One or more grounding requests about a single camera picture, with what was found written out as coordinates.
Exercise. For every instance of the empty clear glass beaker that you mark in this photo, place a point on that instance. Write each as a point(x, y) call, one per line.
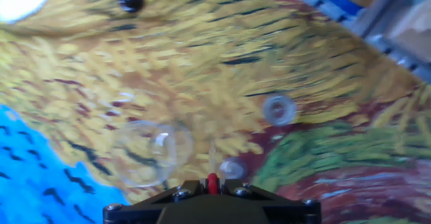
point(151, 153)

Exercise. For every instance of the Van Gogh print tablecloth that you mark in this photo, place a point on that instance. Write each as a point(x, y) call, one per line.
point(202, 66)

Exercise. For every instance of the blue plastic packet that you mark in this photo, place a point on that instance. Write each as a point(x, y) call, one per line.
point(336, 0)

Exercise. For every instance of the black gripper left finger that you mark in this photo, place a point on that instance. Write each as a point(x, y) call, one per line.
point(144, 208)

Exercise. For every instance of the red bulb glass dropper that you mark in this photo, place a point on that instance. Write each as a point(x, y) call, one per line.
point(213, 182)

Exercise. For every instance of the small clear glass bottle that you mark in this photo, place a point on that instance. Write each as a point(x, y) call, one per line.
point(279, 110)

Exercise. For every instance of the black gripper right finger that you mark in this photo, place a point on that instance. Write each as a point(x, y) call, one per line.
point(286, 212)

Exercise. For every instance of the clear glass bottle stopper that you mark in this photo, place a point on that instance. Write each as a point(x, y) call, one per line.
point(233, 168)

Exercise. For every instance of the silver digital scale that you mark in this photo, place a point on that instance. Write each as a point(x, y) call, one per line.
point(397, 22)

